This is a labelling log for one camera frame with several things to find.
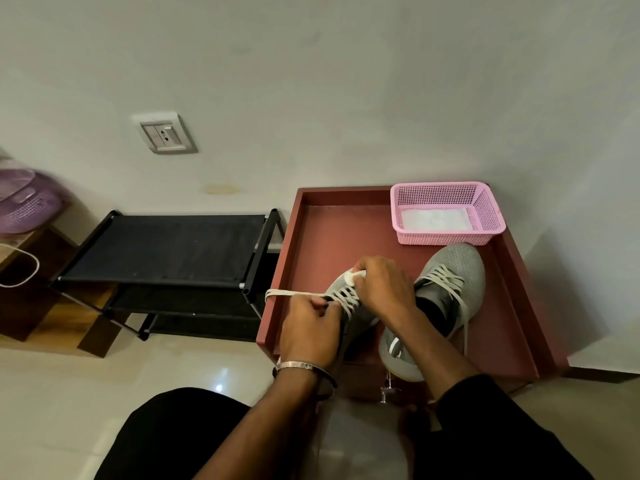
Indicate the person's right hand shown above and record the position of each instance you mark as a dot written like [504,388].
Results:
[385,289]

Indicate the person's left hand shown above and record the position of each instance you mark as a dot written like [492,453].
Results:
[307,334]

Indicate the white wipe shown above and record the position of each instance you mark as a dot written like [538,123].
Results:
[356,275]

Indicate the grey sneaker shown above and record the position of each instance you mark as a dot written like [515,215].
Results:
[350,304]
[450,264]

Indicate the reddish-brown side table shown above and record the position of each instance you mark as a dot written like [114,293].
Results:
[325,234]

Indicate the black shoe rack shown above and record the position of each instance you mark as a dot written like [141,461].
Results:
[165,249]

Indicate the person's right forearm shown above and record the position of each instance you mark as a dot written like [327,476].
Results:
[435,354]

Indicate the person's left forearm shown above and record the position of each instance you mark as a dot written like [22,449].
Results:
[260,424]

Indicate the stack of white wipes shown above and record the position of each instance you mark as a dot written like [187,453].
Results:
[435,220]

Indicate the pink plastic basket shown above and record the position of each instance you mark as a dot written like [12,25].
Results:
[440,192]

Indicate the black skirting board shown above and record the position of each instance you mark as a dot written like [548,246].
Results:
[600,374]

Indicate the brown wooden furniture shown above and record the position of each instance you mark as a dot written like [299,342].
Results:
[40,314]

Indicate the purple plastic basket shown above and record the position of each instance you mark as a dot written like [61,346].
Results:
[27,204]

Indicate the white wall socket plate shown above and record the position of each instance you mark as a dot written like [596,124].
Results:
[162,134]

